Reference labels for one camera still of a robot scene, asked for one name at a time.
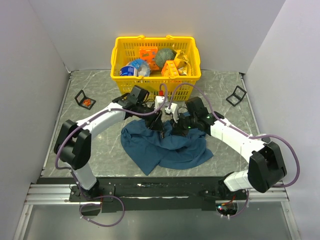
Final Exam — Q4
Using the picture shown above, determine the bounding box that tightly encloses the orange leaf brooch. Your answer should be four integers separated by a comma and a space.
83, 99, 91, 106

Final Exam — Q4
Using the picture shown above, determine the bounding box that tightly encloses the orange cracker box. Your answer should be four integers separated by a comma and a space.
161, 60, 179, 77

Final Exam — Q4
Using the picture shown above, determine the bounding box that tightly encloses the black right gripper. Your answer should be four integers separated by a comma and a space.
170, 111, 198, 137

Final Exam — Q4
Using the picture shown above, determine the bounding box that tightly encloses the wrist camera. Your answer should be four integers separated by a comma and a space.
154, 90, 167, 110
164, 103, 179, 123

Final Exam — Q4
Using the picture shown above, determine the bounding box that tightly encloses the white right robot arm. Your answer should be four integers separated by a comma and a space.
165, 97, 287, 200

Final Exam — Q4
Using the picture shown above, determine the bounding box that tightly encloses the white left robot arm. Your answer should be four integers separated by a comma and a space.
53, 85, 165, 201

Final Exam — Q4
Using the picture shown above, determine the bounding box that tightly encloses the black left stand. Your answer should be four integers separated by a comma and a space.
74, 89, 96, 110

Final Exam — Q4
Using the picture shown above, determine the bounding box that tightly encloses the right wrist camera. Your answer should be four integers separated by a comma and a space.
164, 103, 179, 123

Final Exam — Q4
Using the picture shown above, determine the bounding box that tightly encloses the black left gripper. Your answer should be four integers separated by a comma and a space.
135, 103, 165, 133

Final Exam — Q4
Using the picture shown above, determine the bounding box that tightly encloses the orange snack box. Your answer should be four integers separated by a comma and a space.
139, 47, 160, 71

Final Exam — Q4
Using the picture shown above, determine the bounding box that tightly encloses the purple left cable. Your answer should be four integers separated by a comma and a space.
54, 83, 168, 228

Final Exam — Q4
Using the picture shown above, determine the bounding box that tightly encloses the yellow plastic basket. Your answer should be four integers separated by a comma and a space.
110, 35, 201, 101

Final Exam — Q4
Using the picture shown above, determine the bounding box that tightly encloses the yellow snack bag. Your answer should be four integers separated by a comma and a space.
173, 49, 192, 76

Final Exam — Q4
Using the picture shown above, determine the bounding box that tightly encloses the blue t-shirt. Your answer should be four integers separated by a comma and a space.
120, 119, 214, 176

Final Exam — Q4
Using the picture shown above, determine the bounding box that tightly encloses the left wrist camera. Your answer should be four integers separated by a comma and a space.
154, 90, 167, 110

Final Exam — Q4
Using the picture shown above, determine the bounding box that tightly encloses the black right stand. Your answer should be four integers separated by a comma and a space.
225, 85, 247, 107

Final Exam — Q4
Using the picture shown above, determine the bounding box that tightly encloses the green avocado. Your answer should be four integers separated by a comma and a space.
155, 48, 176, 69

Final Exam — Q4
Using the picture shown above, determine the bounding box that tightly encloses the black stand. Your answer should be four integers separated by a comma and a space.
225, 85, 247, 107
74, 89, 96, 110

